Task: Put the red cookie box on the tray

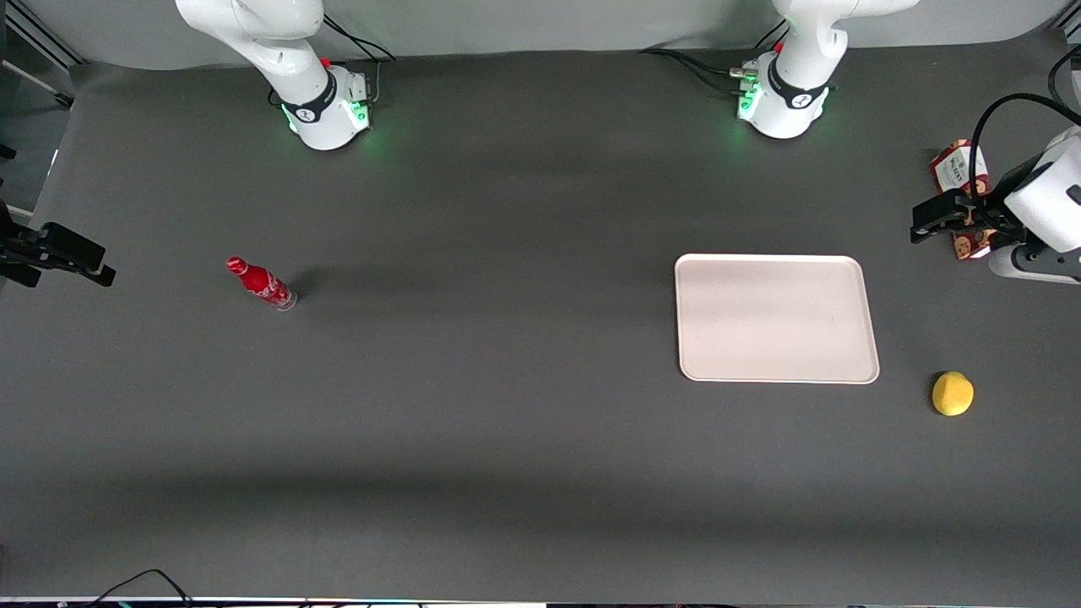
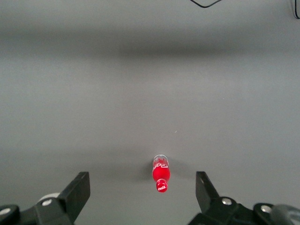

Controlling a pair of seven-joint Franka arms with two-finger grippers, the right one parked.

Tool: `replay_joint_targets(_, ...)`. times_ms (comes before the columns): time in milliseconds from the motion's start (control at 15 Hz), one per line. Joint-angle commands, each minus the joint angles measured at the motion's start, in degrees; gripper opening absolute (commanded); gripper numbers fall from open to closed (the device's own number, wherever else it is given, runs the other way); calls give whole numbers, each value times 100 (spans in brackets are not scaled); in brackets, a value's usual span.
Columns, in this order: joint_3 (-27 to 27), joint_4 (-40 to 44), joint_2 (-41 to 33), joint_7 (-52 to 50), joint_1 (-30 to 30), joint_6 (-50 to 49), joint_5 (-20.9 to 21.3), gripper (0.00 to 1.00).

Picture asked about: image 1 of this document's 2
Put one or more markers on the red cookie box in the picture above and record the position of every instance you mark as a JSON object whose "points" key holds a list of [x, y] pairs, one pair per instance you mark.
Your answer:
{"points": [[956, 166]]}

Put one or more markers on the white rectangular tray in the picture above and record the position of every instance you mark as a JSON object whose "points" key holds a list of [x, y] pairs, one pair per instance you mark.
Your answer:
{"points": [[775, 318]]}

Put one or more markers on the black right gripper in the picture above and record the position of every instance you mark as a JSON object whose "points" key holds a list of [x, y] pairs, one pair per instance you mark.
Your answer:
{"points": [[19, 251]]}

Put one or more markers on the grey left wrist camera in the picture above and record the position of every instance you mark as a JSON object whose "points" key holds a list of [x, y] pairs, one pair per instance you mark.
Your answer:
{"points": [[1032, 263]]}

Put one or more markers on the red cola bottle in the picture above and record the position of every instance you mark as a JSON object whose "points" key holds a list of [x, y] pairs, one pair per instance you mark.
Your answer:
{"points": [[260, 283]]}

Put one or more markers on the yellow lemon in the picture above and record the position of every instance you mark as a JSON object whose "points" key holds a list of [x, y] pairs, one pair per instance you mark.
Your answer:
{"points": [[953, 393]]}

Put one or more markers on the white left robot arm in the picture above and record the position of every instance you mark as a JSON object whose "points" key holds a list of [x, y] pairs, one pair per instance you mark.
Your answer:
{"points": [[798, 84]]}

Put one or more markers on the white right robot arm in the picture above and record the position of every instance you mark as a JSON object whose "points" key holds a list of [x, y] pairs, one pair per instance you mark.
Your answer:
{"points": [[287, 51]]}

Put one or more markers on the aluminium frame profile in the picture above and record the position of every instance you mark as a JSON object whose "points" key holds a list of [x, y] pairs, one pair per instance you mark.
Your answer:
{"points": [[38, 32]]}

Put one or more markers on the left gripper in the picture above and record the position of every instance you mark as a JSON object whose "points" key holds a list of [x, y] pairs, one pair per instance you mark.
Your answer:
{"points": [[990, 216]]}

